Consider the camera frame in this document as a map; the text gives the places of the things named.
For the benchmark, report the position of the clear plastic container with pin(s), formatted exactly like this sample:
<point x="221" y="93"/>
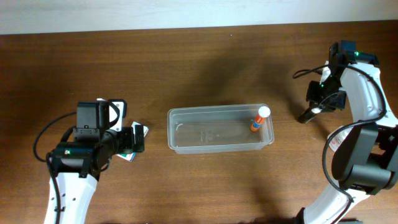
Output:
<point x="211" y="129"/>

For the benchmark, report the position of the clear sanitizer bottle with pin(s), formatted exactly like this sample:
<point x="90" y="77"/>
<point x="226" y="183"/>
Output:
<point x="338" y="139"/>

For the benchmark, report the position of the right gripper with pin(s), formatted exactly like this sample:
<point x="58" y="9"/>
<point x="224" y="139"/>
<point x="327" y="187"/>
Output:
<point x="312" y="97"/>

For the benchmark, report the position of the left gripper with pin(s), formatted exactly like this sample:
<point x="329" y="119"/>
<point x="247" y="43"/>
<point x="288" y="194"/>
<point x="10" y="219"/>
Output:
<point x="128" y="144"/>

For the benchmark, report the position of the black bottle white cap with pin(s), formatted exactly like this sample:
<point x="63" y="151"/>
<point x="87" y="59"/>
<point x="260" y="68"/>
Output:
<point x="308" y="115"/>

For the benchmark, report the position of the orange bottle white cap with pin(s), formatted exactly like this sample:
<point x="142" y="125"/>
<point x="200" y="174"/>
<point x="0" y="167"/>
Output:
<point x="262" y="114"/>

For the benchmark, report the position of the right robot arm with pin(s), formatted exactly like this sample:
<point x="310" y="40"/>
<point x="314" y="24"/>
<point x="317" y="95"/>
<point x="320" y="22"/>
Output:
<point x="359" y="159"/>

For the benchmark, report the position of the white green medicine box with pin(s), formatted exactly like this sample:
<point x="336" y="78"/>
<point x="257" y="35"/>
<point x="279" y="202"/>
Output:
<point x="131" y="141"/>

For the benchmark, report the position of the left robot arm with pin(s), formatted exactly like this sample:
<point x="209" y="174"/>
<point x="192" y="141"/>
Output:
<point x="84" y="152"/>

